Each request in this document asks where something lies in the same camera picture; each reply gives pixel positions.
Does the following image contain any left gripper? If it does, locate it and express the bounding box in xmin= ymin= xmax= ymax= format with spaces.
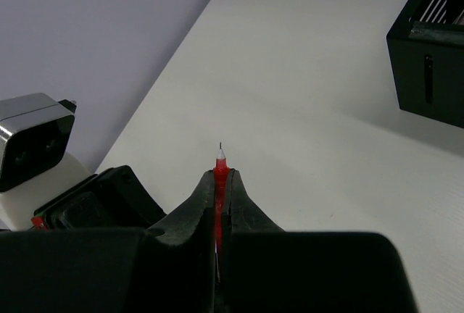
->
xmin=31 ymin=165 xmax=166 ymax=230

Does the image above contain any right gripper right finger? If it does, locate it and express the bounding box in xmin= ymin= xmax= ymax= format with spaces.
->
xmin=221 ymin=170 xmax=418 ymax=312

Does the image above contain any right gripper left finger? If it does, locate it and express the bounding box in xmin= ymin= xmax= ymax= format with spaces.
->
xmin=1 ymin=171 xmax=215 ymax=312

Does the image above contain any dark red gel pen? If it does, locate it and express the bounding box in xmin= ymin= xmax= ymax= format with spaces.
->
xmin=213 ymin=143 xmax=229 ymax=256

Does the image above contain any black slotted organizer box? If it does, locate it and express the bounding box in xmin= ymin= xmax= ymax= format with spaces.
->
xmin=386 ymin=0 xmax=463 ymax=128

